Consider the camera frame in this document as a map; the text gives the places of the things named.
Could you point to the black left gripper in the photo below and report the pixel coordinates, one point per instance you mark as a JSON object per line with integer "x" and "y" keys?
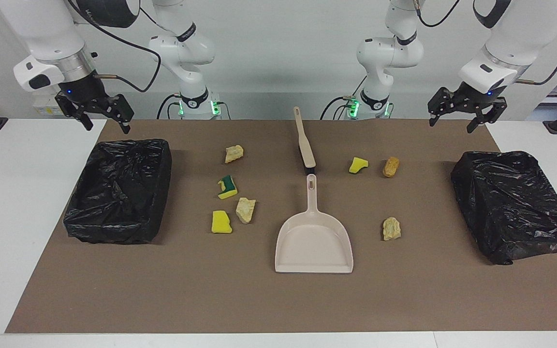
{"x": 474, "y": 99}

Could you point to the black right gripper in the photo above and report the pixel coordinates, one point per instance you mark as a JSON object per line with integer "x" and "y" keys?
{"x": 87, "y": 94}

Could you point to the orange-brown sponge chunk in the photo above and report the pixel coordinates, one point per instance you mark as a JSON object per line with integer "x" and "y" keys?
{"x": 391, "y": 166}

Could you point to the small notched yellow sponge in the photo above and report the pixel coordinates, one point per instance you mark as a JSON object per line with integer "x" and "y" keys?
{"x": 357, "y": 166}

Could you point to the pale beige sponge chunk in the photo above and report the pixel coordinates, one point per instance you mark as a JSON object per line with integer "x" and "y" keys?
{"x": 391, "y": 228}
{"x": 234, "y": 153}
{"x": 245, "y": 210}

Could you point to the beige hand brush black bristles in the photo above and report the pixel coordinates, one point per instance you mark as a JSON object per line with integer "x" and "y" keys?
{"x": 305, "y": 145}

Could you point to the beige plastic dustpan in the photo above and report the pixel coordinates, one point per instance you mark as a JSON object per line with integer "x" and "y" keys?
{"x": 313, "y": 241}

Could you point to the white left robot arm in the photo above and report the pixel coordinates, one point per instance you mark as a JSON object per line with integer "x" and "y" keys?
{"x": 510, "y": 38}

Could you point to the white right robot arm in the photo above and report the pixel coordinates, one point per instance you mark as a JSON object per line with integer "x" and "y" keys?
{"x": 41, "y": 34}

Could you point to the black bag lined bin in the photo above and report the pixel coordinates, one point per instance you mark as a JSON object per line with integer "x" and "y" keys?
{"x": 114, "y": 203}
{"x": 510, "y": 208}

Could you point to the green and yellow sponge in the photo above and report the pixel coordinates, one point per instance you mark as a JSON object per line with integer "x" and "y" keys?
{"x": 227, "y": 188}

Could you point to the yellow sponge block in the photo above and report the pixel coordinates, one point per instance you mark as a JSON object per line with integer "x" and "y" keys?
{"x": 221, "y": 223}

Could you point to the brown table mat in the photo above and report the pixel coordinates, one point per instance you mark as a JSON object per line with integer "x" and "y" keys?
{"x": 278, "y": 299}

